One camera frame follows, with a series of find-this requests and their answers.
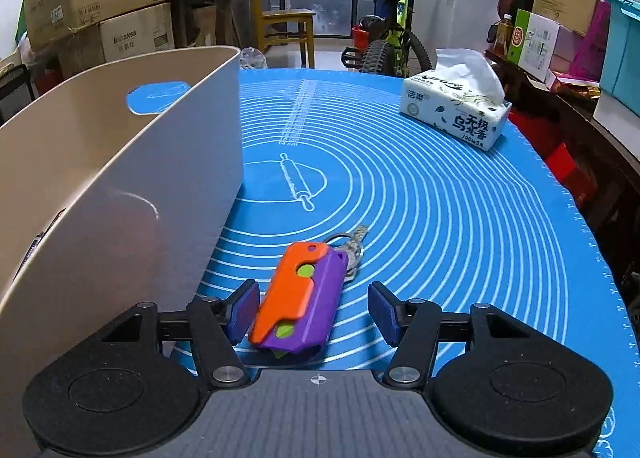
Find green black bicycle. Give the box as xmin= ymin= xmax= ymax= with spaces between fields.
xmin=327 ymin=0 xmax=433 ymax=79

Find wooden chair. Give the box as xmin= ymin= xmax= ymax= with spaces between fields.
xmin=242 ymin=0 xmax=317 ymax=69

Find beige plastic storage bin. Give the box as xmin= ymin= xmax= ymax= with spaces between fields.
xmin=0 ymin=44 xmax=244 ymax=334

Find green and white box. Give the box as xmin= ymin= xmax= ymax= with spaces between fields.
xmin=507 ymin=9 xmax=561 ymax=76

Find blue silicone baking mat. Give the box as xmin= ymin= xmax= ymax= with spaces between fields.
xmin=127 ymin=67 xmax=630 ymax=458

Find metal keys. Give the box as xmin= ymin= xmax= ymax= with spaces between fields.
xmin=325 ymin=224 xmax=371 ymax=283

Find magenta plastic bag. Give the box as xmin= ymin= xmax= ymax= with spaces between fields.
xmin=570 ymin=0 xmax=611 ymax=81

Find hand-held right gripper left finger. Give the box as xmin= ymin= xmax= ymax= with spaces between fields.
xmin=102 ymin=279 xmax=261 ymax=387

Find white freezer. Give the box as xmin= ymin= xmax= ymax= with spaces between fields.
xmin=415 ymin=0 xmax=506 ymax=69

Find dark wooden side table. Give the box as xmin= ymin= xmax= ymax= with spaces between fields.
xmin=485 ymin=48 xmax=640 ymax=299

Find white tissue pack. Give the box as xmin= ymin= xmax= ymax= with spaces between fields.
xmin=398 ymin=49 xmax=513 ymax=152

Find orange purple toy knife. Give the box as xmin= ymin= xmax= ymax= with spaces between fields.
xmin=248 ymin=240 xmax=349 ymax=358

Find tall brown cardboard box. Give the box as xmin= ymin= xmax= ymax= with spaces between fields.
xmin=60 ymin=3 xmax=176 ymax=79

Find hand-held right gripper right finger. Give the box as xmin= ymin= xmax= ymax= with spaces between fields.
xmin=367 ymin=281 xmax=523 ymax=385

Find teal plastic storage crate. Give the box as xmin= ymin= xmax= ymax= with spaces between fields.
xmin=597 ymin=0 xmax=640 ymax=119

